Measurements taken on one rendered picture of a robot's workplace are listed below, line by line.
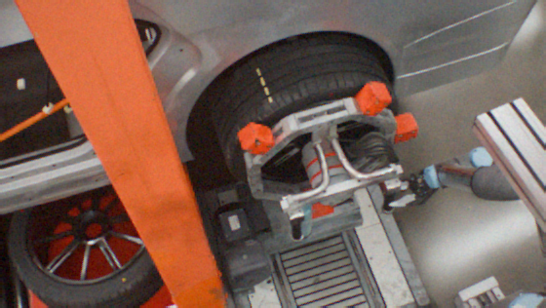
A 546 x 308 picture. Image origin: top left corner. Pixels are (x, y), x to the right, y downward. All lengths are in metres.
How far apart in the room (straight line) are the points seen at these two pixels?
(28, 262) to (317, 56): 1.39
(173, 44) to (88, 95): 0.82
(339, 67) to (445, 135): 1.36
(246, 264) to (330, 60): 0.93
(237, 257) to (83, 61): 1.70
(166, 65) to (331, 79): 0.53
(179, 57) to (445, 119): 1.82
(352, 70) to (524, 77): 1.68
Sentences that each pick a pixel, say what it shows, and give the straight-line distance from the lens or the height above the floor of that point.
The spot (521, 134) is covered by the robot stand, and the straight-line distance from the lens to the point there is 1.28.
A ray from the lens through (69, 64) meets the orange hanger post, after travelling 1.32.
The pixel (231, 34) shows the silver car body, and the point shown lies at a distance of 2.17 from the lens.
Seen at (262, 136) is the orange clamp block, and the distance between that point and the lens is 2.31.
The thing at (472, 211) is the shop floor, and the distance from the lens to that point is 3.48.
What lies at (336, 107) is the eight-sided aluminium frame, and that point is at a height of 1.11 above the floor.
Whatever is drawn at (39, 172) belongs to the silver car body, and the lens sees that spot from 2.61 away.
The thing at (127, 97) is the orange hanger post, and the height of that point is 1.94.
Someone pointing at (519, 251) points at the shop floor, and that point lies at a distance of 3.45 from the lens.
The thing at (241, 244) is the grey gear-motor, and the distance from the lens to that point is 2.92.
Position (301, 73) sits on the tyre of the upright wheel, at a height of 1.18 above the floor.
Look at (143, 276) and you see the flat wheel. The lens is 2.82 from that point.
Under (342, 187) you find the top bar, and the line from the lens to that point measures 2.36.
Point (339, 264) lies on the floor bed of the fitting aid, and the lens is 3.23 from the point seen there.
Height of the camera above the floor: 3.08
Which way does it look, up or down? 60 degrees down
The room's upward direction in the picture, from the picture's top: 6 degrees counter-clockwise
